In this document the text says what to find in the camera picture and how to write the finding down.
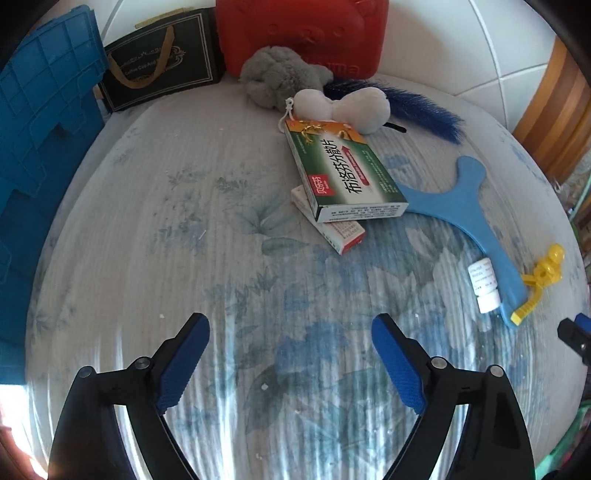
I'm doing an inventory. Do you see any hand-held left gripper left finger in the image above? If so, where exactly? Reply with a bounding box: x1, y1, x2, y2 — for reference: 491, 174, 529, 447
47, 312, 211, 480

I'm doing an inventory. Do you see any yellow plastic toy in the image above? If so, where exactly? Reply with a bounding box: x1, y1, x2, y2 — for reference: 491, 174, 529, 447
510, 244, 566, 324

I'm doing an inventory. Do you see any white plush bone toy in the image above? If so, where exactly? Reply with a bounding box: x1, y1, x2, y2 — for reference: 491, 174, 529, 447
294, 86, 391, 134

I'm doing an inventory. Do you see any black paper gift bag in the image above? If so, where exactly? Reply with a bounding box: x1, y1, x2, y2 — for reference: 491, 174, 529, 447
98, 8, 225, 113

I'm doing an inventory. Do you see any white red medicine box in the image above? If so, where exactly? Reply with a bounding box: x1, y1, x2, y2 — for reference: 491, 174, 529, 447
291, 185, 367, 256

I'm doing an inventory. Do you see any red plastic case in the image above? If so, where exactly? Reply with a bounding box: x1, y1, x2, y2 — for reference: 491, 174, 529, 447
215, 0, 391, 80

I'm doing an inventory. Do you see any small white medicine bottle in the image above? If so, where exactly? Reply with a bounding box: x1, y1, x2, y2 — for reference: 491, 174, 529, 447
468, 259, 502, 313

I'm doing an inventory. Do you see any blue feather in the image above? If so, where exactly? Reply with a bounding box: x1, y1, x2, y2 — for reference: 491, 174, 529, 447
323, 78, 465, 145

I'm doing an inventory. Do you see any blue foam slingshot shape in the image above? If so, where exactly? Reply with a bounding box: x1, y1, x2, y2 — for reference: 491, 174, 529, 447
398, 156, 528, 328

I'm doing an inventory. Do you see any grey plush toy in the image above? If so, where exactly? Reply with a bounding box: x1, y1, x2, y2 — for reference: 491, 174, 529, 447
239, 46, 333, 110

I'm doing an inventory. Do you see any green medicine box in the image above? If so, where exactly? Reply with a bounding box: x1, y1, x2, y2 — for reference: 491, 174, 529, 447
284, 119, 408, 223

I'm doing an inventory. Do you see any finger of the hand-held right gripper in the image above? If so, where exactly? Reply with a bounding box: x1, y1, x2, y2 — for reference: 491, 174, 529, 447
557, 313, 591, 369

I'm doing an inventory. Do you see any blue plastic crate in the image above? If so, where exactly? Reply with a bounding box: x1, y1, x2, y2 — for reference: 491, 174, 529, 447
0, 5, 106, 385

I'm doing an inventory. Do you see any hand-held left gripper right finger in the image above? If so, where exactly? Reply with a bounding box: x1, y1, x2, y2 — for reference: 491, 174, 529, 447
371, 313, 536, 480

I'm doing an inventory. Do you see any wooden furniture edge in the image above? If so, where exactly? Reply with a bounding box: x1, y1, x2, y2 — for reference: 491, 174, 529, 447
512, 37, 591, 186

